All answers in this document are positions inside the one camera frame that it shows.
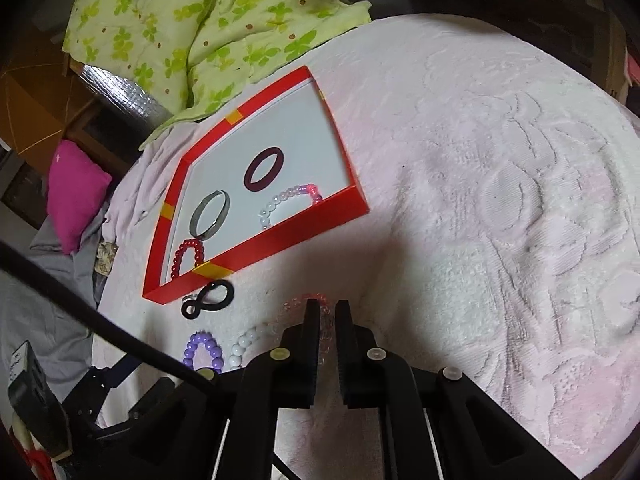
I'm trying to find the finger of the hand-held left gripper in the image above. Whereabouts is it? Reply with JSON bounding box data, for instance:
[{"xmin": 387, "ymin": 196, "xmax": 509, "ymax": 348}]
[{"xmin": 64, "ymin": 354, "xmax": 176, "ymax": 433}]

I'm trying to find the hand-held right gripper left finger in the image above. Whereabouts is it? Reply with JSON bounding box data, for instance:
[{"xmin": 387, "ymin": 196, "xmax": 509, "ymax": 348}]
[{"xmin": 117, "ymin": 298, "xmax": 321, "ymax": 480}]

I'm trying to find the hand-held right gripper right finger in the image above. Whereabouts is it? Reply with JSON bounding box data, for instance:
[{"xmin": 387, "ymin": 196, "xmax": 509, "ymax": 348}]
[{"xmin": 335, "ymin": 300, "xmax": 577, "ymax": 480}]

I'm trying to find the pink translucent bead bracelet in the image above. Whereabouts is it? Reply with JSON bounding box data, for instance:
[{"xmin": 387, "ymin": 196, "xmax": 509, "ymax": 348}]
[{"xmin": 282, "ymin": 294, "xmax": 334, "ymax": 367}]

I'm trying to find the large white bead bracelet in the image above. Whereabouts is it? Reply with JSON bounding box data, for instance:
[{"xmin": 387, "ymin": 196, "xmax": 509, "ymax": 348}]
[{"xmin": 227, "ymin": 323, "xmax": 274, "ymax": 371}]

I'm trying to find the purple bead bracelet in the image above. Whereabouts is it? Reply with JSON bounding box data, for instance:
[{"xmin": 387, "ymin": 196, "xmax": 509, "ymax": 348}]
[{"xmin": 183, "ymin": 330, "xmax": 224, "ymax": 374}]

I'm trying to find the black hair tie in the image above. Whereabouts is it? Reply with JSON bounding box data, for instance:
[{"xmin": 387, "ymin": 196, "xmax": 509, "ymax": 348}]
[{"xmin": 180, "ymin": 280, "xmax": 235, "ymax": 321}]

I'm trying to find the red cardboard tray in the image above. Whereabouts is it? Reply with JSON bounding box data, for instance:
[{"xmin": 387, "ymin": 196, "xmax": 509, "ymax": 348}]
[{"xmin": 141, "ymin": 65, "xmax": 370, "ymax": 305}]

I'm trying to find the grey cloth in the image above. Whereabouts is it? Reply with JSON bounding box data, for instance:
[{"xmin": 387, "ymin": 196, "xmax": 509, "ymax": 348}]
[{"xmin": 0, "ymin": 204, "xmax": 109, "ymax": 392}]

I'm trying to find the small floral patterned cloth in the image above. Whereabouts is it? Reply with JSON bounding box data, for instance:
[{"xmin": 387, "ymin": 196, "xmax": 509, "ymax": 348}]
[{"xmin": 92, "ymin": 240, "xmax": 119, "ymax": 276}]

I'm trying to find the silver metal bangle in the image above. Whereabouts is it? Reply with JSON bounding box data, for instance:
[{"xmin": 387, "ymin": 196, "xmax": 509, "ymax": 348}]
[{"xmin": 188, "ymin": 189, "xmax": 231, "ymax": 239}]

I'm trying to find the dark maroon bangle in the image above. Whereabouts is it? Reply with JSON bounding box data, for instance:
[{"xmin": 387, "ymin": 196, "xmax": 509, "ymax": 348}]
[{"xmin": 243, "ymin": 147, "xmax": 285, "ymax": 194}]

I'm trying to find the magenta pillow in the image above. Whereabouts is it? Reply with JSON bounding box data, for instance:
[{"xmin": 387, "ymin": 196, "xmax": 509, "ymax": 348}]
[{"xmin": 47, "ymin": 139, "xmax": 114, "ymax": 255}]

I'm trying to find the green floral quilt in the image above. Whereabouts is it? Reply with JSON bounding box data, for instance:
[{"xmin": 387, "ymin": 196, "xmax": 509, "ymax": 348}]
[{"xmin": 62, "ymin": 0, "xmax": 374, "ymax": 151}]

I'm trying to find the black cable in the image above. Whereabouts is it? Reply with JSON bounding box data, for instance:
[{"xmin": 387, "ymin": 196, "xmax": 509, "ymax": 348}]
[{"xmin": 0, "ymin": 240, "xmax": 222, "ymax": 397}]

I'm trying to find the white and pink bead bracelet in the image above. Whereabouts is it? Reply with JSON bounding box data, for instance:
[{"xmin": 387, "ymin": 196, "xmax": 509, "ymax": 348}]
[{"xmin": 257, "ymin": 183, "xmax": 324, "ymax": 231}]

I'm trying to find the red bead bracelet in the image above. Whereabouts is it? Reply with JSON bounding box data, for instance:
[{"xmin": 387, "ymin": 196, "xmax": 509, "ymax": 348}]
[{"xmin": 171, "ymin": 238, "xmax": 206, "ymax": 280}]

